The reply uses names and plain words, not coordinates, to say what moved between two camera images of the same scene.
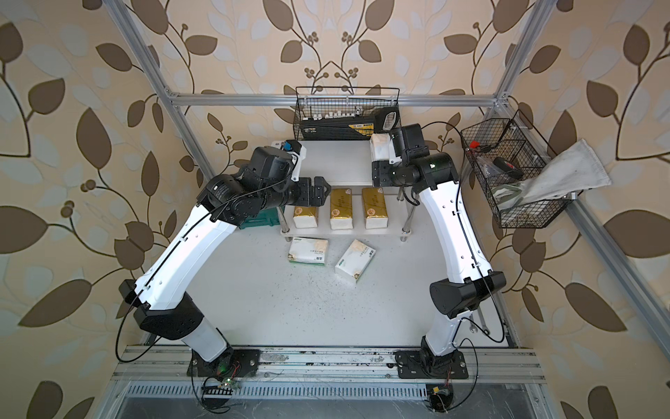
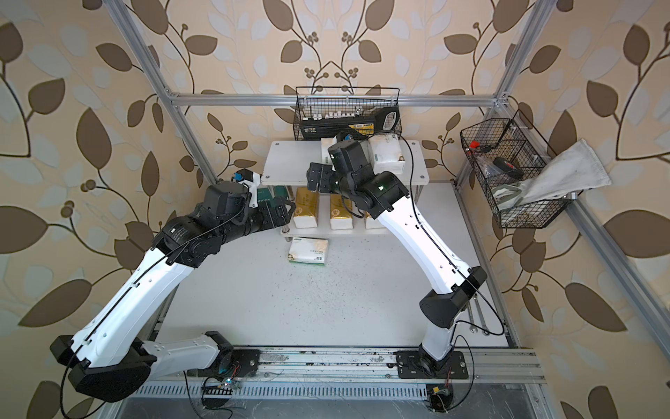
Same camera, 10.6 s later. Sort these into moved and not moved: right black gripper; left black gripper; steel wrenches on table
Moved: left black gripper; right black gripper
Not moved: steel wrenches on table
